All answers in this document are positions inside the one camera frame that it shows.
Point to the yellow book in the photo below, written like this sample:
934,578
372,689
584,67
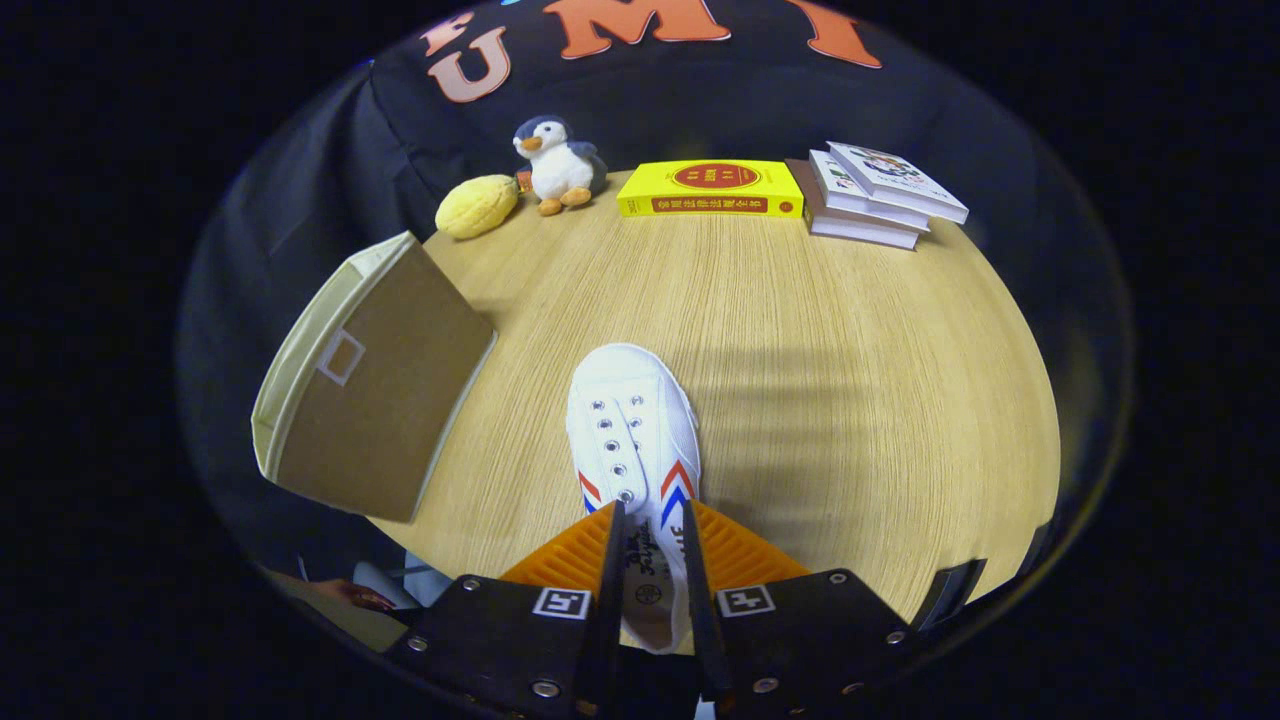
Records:
710,190

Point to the penguin plush toy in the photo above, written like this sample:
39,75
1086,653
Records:
560,170

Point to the white canvas shoe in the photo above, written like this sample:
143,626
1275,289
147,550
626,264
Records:
640,410

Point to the beige fabric storage box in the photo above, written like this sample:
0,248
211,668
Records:
390,380

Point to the white printed cover book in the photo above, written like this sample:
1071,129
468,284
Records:
900,180

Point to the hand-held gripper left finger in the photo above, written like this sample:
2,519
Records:
605,600

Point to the yellow plush ball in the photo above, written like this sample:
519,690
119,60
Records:
477,205

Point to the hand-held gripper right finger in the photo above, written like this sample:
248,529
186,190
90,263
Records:
700,600

